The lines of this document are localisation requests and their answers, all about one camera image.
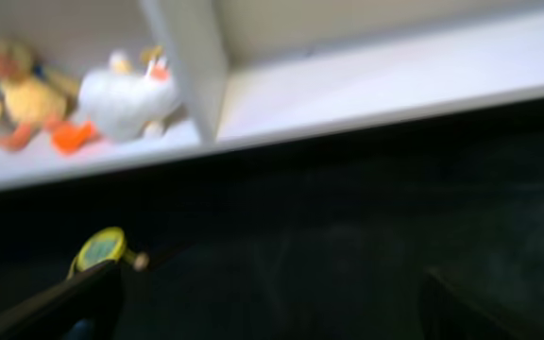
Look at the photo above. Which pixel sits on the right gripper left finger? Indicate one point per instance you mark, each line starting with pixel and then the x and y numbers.
pixel 64 311

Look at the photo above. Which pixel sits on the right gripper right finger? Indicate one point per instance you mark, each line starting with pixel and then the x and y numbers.
pixel 461 316

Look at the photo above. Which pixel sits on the yellow rattle drum toy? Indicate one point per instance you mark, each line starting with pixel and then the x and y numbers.
pixel 99 248

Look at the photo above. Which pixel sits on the yellow plush duck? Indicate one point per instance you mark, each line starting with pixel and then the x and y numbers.
pixel 31 99

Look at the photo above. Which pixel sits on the white plush duck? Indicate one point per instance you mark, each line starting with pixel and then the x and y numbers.
pixel 121 104

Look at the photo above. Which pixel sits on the white shelf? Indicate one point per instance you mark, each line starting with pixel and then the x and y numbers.
pixel 347 94

